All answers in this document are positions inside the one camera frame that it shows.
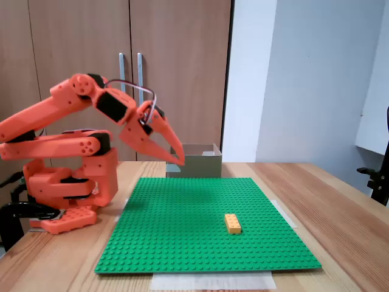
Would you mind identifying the open cardboard box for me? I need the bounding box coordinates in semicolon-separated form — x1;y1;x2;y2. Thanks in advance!
165;142;223;179

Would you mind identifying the yellow lego brick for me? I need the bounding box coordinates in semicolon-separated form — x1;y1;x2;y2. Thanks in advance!
224;214;244;235

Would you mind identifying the green lego baseplate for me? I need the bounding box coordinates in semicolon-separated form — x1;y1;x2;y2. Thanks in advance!
94;177;323;275

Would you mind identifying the masking tape strip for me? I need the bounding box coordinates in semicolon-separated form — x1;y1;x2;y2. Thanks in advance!
271;199;298;229
150;271;278;291
114;199;131;223

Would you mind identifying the brown wooden cabinet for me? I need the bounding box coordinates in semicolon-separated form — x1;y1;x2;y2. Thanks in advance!
0;0;235;201

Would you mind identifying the black table clamp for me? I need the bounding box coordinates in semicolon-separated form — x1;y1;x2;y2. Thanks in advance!
0;172;61;253

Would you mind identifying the white board panel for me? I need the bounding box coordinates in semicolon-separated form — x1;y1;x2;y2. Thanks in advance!
354;0;389;157

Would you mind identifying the black stand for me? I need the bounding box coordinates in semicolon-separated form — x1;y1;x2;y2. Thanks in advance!
356;106;389;207

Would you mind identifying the gripper motor cable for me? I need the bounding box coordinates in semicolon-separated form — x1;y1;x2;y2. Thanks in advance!
105;79;157;123

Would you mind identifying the metal cabinet handle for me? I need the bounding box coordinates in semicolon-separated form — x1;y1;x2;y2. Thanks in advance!
137;52;146;106
119;52;129;94

